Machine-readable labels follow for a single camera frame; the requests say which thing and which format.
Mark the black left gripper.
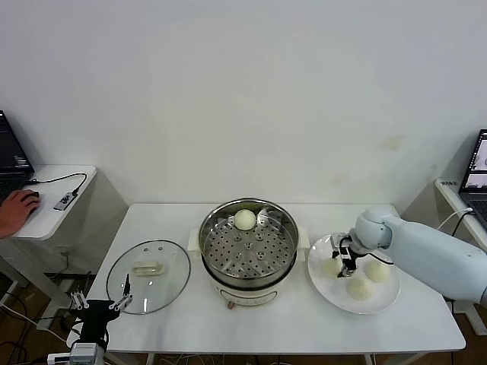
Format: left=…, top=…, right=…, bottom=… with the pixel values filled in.
left=69, top=274, right=135, bottom=344

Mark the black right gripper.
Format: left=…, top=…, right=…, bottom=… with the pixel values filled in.
left=330, top=234, right=361, bottom=278

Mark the white steamed baozi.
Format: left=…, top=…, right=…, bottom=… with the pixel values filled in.
left=233, top=208, right=256, bottom=231
left=345, top=277, right=376, bottom=301
left=321, top=258, right=343, bottom=279
left=364, top=261, right=392, bottom=284

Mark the glass lid with cream handle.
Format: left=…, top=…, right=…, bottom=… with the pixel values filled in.
left=106, top=239, right=191, bottom=316

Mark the stainless steel steamer basket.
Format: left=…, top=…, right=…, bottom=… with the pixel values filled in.
left=198, top=196, right=300, bottom=289

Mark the person's bare hand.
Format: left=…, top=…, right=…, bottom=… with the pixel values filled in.
left=2, top=189, right=41, bottom=237

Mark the white round plate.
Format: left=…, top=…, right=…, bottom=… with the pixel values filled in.
left=307, top=232, right=402, bottom=316

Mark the cream electric cooker pot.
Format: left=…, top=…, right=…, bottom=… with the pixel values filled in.
left=188, top=226, right=310, bottom=311

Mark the small silver USB device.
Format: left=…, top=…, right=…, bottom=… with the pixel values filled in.
left=53, top=192, right=75, bottom=211

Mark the white side table with label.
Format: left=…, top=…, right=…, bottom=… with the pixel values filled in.
left=401, top=176, right=487, bottom=338

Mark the black laptop with dark screen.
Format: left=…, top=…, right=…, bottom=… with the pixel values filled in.
left=0, top=109, right=35, bottom=206

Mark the white floor cable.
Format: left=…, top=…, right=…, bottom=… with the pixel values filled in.
left=0, top=302, right=72, bottom=345

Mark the white laptop cable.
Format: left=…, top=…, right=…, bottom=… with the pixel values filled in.
left=437, top=208, right=475, bottom=230

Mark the black USB cable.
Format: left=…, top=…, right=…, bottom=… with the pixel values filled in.
left=24, top=173, right=89, bottom=198

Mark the grey laptop showing camera views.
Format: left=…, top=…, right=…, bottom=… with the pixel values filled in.
left=458, top=129, right=487, bottom=233

